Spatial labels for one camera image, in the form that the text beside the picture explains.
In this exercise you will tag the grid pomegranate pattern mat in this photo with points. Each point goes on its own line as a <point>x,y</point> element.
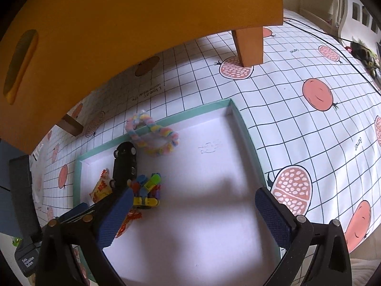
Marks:
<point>310,108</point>

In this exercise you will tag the black toy car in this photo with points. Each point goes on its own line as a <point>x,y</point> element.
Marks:
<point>125,166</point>

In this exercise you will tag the pastel pipe cleaner loop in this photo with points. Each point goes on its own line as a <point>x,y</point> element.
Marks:
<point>151,137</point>

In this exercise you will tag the colourful building block toy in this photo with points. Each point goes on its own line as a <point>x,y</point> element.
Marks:
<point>146,191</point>

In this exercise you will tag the white slatted crate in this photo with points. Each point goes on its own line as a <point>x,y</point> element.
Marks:
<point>354,23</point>

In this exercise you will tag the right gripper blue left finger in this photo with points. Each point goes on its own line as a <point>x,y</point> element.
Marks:
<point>92,230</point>

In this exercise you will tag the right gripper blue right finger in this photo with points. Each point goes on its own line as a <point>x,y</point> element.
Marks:
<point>330,264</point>

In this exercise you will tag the rice cracker snack packet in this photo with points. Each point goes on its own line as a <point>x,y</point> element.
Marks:
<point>103,189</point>

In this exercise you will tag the white tray with teal rim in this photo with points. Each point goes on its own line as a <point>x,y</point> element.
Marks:
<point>206,229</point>

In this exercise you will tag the brown wooden nightstand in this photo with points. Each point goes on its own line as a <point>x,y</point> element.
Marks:
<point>119,41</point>

